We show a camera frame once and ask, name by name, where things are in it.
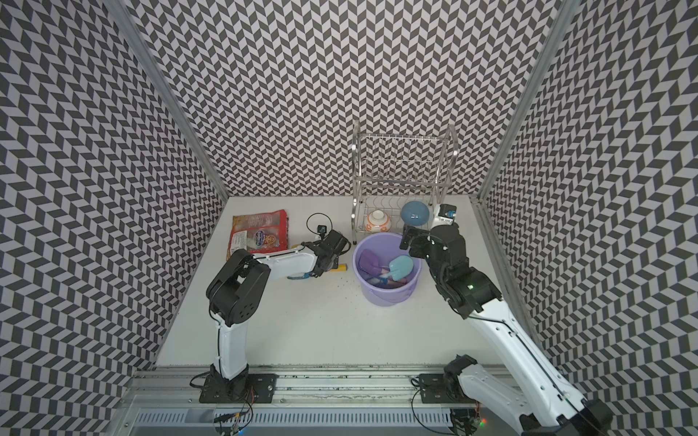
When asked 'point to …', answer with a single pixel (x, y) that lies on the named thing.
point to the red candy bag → (258, 232)
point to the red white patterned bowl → (378, 221)
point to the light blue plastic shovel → (401, 267)
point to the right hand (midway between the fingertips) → (420, 234)
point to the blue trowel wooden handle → (398, 282)
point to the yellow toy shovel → (341, 268)
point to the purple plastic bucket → (371, 257)
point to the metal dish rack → (399, 179)
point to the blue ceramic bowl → (415, 213)
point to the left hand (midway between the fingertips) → (317, 257)
